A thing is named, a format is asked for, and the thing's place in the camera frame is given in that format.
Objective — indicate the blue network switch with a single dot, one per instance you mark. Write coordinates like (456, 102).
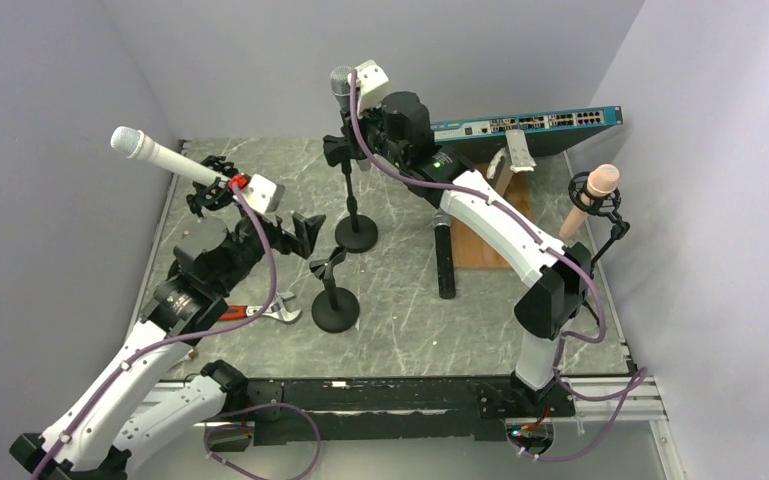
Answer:
(546, 133)

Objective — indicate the white microphone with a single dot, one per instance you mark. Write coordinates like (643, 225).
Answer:
(134, 144)

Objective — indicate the wooden board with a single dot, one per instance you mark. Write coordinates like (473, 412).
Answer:
(470, 251)

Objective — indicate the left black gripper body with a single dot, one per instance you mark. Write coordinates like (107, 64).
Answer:
(250, 250)

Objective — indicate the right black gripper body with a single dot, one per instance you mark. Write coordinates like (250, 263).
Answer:
(372, 124)

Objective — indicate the left shock mount stand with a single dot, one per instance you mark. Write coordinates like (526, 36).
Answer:
(217, 195)

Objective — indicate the silver grey microphone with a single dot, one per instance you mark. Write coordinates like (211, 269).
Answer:
(341, 89)

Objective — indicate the metal bracket with tube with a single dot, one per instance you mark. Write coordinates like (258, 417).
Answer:
(513, 158)

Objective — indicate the red handled adjustable wrench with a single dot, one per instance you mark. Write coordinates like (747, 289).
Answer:
(277, 310)

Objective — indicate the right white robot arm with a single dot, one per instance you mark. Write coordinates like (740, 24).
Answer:
(397, 131)

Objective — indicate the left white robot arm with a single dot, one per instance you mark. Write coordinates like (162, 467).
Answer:
(103, 435)

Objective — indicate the pink microphone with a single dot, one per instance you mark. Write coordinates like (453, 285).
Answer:
(593, 193)

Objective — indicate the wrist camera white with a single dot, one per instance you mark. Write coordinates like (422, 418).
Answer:
(261, 194)
(373, 85)

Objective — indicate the black mic stand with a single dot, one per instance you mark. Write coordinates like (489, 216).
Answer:
(335, 309)
(356, 233)

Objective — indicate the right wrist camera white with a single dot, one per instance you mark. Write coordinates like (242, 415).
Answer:
(373, 85)

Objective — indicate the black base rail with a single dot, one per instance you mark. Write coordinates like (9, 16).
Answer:
(384, 408)

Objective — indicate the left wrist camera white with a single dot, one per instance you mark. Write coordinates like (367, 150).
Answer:
(261, 194)

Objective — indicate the right shock mount tripod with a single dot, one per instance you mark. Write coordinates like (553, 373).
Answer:
(606, 218)

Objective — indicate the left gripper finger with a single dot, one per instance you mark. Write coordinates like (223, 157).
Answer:
(307, 224)
(303, 245)

